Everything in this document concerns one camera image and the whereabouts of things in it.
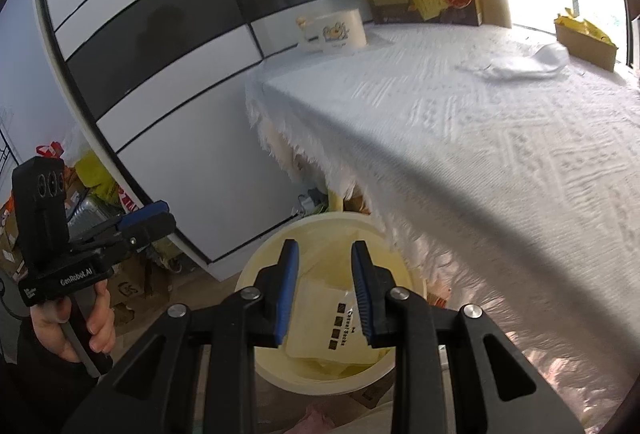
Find clear printed zip bag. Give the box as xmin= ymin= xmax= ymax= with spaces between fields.
xmin=285 ymin=277 xmax=382 ymax=366

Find yellow bag on floor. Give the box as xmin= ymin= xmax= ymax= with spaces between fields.
xmin=74 ymin=149 xmax=122 ymax=206

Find cream plastic bin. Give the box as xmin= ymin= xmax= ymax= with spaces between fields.
xmin=235 ymin=213 xmax=429 ymax=396

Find red white plastic bag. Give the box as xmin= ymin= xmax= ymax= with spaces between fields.
xmin=34 ymin=141 xmax=69 ymax=161

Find brown cardboard box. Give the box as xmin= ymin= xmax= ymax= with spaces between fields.
xmin=0 ymin=194 xmax=32 ymax=287
xmin=106 ymin=253 xmax=172 ymax=326

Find person's left hand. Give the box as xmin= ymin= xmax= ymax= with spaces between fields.
xmin=30 ymin=287 xmax=117 ymax=363

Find crumpled white plastic bag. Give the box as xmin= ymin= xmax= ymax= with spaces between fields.
xmin=457 ymin=42 xmax=571 ymax=82

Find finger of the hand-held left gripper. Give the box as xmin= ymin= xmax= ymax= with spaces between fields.
xmin=80 ymin=200 xmax=169 ymax=245
xmin=70 ymin=213 xmax=177 ymax=260

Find white textured tablecloth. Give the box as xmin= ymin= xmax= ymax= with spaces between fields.
xmin=245 ymin=22 xmax=640 ymax=430

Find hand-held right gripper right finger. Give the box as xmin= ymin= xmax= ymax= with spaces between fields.
xmin=350 ymin=240 xmax=586 ymax=434

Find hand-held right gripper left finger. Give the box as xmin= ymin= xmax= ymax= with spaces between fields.
xmin=62 ymin=238 xmax=301 ymax=434

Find pale yellow bin liner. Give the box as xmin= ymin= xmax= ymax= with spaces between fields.
xmin=257 ymin=220 xmax=403 ymax=382

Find white cartoon mug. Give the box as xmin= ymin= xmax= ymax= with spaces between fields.
xmin=296 ymin=8 xmax=369 ymax=52

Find kraft paper bowl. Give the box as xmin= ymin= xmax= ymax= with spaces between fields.
xmin=554 ymin=20 xmax=619 ymax=73

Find person's left forearm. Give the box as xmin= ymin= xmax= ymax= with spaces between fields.
xmin=0 ymin=314 xmax=118 ymax=434

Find yellow snack packets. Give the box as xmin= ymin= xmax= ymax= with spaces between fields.
xmin=555 ymin=7 xmax=619 ymax=48

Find white wall plug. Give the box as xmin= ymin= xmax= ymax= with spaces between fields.
xmin=297 ymin=191 xmax=327 ymax=218

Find black white panel wardrobe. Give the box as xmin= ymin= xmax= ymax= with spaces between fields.
xmin=32 ymin=0 xmax=372 ymax=268

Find silver suitcase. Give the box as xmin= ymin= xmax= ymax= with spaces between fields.
xmin=66 ymin=193 xmax=127 ymax=237

